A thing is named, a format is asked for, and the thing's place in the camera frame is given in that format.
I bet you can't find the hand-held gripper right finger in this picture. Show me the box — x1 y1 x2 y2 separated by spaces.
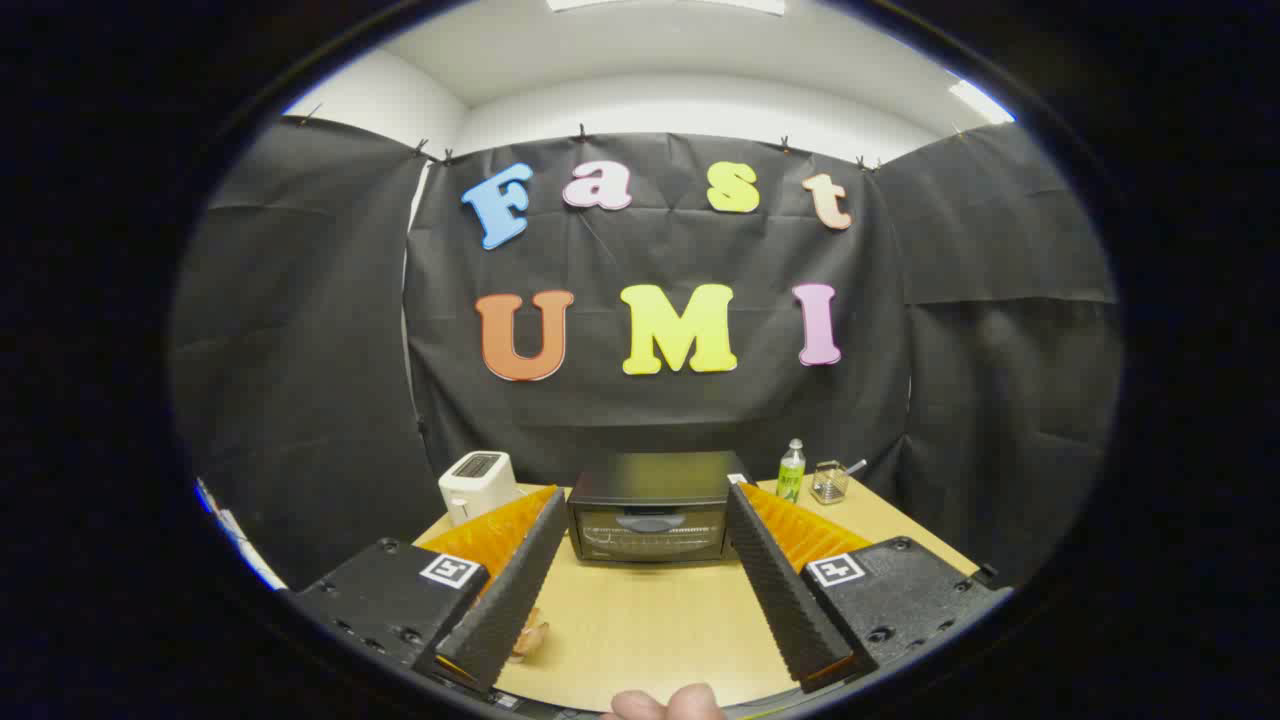
725 482 1013 694

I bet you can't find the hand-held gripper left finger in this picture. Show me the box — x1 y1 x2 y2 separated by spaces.
285 485 571 696

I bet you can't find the sandwich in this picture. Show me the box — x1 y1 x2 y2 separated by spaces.
508 607 551 664

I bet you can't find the black toaster oven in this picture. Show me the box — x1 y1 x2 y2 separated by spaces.
566 450 753 564

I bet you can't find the white bread toaster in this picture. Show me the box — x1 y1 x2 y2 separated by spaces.
438 451 523 526

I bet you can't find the green label plastic bottle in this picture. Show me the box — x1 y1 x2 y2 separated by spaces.
776 438 807 504

